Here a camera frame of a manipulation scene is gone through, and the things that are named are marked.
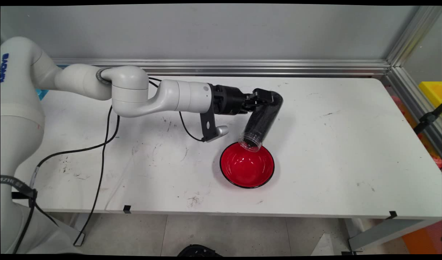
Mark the black clamp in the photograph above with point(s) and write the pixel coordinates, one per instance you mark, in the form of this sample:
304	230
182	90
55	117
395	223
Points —
427	118

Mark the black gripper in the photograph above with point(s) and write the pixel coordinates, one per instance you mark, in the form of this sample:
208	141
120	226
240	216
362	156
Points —
228	101

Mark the black round floor object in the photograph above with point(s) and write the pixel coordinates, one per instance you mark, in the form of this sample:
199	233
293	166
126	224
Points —
199	251

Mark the red bowl with black rim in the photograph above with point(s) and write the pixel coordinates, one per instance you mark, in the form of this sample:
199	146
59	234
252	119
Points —
248	169

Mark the orange box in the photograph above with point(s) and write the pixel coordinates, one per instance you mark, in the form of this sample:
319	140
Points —
427	238

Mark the white table leg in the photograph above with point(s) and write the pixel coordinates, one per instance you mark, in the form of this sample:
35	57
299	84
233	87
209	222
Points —
380	233
78	231

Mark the aluminium frame post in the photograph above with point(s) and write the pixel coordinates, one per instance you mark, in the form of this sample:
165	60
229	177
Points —
412	36

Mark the blue plastic bag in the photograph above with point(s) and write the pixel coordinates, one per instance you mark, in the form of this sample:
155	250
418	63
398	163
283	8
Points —
42	94

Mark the clear jar with black seeds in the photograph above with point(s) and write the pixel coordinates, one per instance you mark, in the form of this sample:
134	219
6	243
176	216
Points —
264	119

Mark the black tape strip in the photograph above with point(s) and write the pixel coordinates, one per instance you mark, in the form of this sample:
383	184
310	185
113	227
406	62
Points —
392	215
127	209

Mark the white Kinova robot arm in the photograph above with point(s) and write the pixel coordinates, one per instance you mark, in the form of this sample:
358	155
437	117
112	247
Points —
134	94

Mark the yellow box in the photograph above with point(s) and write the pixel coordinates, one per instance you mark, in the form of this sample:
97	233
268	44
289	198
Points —
432	92

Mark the aluminium frame rail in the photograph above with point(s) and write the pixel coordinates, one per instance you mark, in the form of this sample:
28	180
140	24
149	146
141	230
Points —
408	97
278	67

